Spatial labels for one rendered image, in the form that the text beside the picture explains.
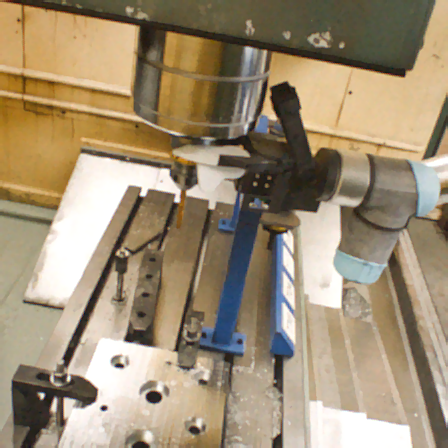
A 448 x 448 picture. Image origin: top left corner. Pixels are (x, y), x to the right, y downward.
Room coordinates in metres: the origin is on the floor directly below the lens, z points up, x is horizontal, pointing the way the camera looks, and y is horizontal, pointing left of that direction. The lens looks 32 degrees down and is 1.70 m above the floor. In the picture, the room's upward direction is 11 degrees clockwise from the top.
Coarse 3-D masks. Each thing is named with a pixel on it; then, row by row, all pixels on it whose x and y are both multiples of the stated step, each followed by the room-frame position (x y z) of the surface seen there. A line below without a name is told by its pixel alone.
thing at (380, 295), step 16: (384, 272) 1.55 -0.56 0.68; (368, 288) 1.47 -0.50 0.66; (384, 288) 1.47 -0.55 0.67; (384, 304) 1.39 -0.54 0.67; (368, 320) 1.31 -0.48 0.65; (384, 320) 1.31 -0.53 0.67; (400, 320) 1.31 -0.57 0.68; (384, 336) 1.24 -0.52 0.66; (400, 336) 1.24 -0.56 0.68; (400, 352) 1.18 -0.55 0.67; (400, 368) 1.12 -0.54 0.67; (400, 384) 1.06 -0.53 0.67; (416, 384) 1.06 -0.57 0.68; (416, 400) 1.01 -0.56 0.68; (416, 416) 0.96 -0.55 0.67; (416, 432) 0.91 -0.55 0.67
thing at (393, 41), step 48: (0, 0) 0.52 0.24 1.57; (48, 0) 0.52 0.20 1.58; (96, 0) 0.52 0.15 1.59; (144, 0) 0.52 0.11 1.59; (192, 0) 0.52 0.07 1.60; (240, 0) 0.52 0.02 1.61; (288, 0) 0.52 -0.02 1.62; (336, 0) 0.52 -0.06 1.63; (384, 0) 0.52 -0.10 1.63; (432, 0) 0.53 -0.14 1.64; (288, 48) 0.53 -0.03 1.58; (336, 48) 0.52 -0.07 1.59; (384, 48) 0.52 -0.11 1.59
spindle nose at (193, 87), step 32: (160, 32) 0.58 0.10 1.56; (160, 64) 0.58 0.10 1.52; (192, 64) 0.56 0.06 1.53; (224, 64) 0.57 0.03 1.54; (256, 64) 0.59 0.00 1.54; (160, 96) 0.57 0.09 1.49; (192, 96) 0.56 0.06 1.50; (224, 96) 0.57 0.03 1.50; (256, 96) 0.60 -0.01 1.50; (160, 128) 0.57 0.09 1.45; (192, 128) 0.57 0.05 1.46; (224, 128) 0.58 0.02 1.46
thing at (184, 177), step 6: (174, 162) 0.64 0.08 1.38; (174, 168) 0.63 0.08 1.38; (180, 168) 0.63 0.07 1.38; (186, 168) 0.63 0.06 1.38; (192, 168) 0.63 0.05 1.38; (174, 174) 0.63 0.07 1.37; (180, 174) 0.63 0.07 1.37; (186, 174) 0.63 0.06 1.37; (192, 174) 0.63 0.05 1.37; (174, 180) 0.63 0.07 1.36; (180, 180) 0.62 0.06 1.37; (186, 180) 0.62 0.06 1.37; (192, 180) 0.63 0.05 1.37; (180, 186) 0.63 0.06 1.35; (186, 186) 0.63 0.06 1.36; (192, 186) 0.63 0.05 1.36
